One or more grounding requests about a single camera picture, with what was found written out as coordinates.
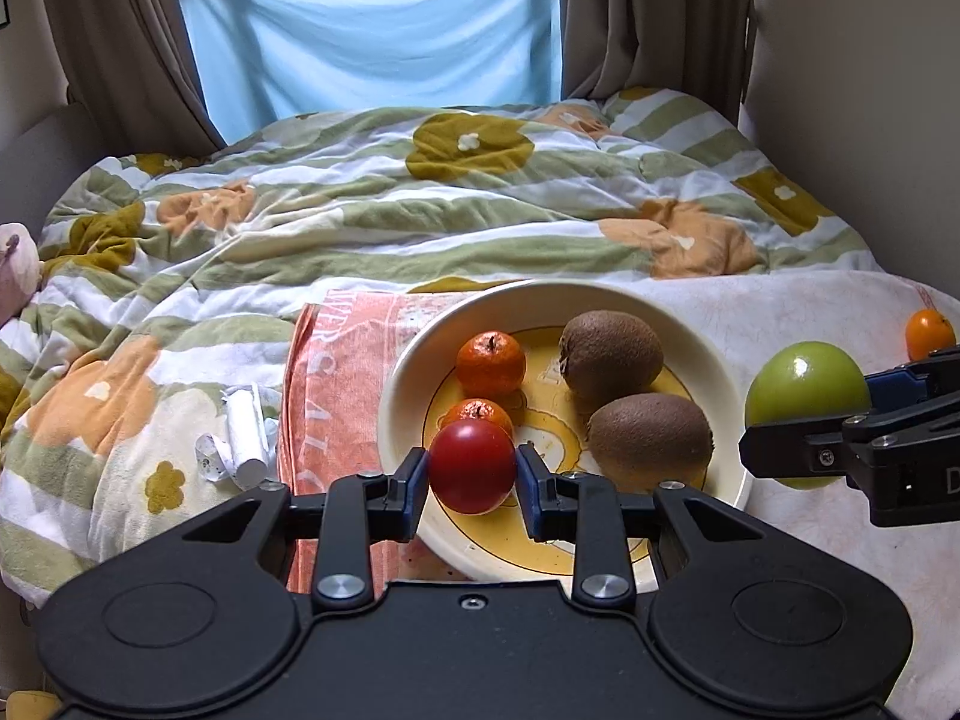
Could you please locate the crumpled white wrapper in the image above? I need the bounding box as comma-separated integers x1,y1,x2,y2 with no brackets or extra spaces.
194,431,230,482

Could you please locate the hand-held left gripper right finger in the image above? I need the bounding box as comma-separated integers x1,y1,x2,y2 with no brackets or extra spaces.
516,444,767,606

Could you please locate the large orange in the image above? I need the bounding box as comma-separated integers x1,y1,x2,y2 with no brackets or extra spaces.
905,307,958,362

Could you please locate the light blue window cloth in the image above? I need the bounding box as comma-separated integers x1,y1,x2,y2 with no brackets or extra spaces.
180,0,563,149

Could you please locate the cream plate with yellow print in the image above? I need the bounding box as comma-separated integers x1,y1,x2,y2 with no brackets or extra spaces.
377,279,753,583

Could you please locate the brown kiwi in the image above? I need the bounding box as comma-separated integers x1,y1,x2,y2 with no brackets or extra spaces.
586,392,715,493
559,310,665,406

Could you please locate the grey bed headboard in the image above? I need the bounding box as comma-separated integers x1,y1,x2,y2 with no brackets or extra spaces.
0,101,107,230

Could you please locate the small red tomato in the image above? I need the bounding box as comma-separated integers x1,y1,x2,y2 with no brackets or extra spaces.
428,418,518,516

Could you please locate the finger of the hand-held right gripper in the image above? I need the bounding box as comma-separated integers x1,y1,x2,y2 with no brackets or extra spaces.
864,347,960,412
738,411,871,482

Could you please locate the floral striped quilt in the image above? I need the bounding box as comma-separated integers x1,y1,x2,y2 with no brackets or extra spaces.
0,86,884,608

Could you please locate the green apple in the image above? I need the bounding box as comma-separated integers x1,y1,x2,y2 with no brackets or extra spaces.
745,341,872,491

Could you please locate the white paper roll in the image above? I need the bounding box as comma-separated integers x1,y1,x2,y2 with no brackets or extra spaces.
223,382,271,491

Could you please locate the white towel with pink border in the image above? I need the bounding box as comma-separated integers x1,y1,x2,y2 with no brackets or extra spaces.
279,270,960,720

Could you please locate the pink plush pillow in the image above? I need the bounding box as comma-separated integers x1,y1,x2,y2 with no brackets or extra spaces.
0,223,42,323

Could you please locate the small tangerine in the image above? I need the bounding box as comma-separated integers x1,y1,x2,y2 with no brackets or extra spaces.
456,331,527,398
437,398,516,440

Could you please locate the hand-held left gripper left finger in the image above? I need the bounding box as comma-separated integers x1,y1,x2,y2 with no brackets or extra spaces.
180,448,430,614

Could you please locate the brown curtain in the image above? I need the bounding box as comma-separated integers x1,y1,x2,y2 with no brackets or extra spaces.
559,0,752,125
37,0,226,156

